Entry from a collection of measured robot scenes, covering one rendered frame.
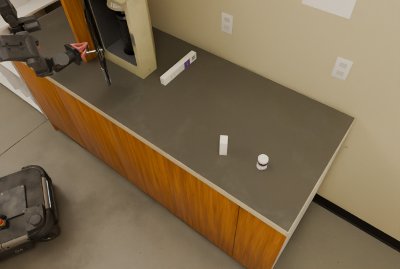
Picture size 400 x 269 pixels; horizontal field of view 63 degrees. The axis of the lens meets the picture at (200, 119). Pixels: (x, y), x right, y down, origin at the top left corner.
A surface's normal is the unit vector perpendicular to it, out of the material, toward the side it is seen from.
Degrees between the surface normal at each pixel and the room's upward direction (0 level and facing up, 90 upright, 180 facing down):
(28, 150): 0
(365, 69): 90
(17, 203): 0
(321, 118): 0
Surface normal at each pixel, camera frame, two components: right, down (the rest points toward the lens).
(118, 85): -0.03, -0.64
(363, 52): -0.60, 0.62
